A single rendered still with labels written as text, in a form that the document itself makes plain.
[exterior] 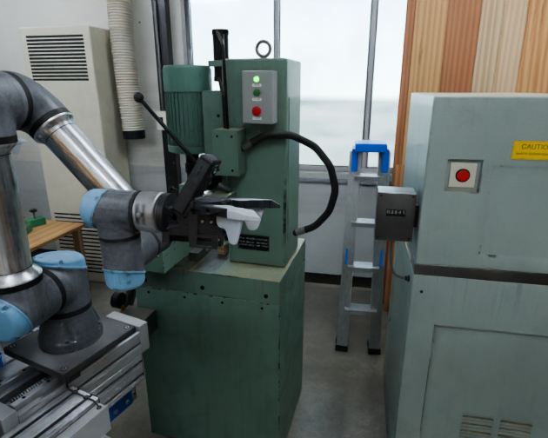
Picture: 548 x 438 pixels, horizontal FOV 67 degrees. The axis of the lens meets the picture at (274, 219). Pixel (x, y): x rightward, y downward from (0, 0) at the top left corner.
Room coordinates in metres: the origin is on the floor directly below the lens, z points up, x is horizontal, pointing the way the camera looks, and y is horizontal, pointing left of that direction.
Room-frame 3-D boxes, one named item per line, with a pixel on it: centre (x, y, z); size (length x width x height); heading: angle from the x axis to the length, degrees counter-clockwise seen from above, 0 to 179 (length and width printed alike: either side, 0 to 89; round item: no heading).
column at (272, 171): (1.52, 0.03, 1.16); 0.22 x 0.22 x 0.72; 74
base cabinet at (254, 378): (1.56, 0.20, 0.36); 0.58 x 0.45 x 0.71; 74
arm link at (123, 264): (0.75, 0.29, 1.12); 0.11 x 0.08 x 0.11; 167
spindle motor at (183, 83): (1.59, 0.32, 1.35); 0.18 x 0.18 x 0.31
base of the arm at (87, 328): (0.92, 0.52, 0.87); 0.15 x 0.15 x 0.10
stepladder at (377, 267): (2.11, -0.49, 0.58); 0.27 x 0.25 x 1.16; 170
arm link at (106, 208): (0.74, 0.29, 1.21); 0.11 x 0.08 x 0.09; 77
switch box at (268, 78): (1.37, 0.04, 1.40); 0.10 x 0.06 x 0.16; 74
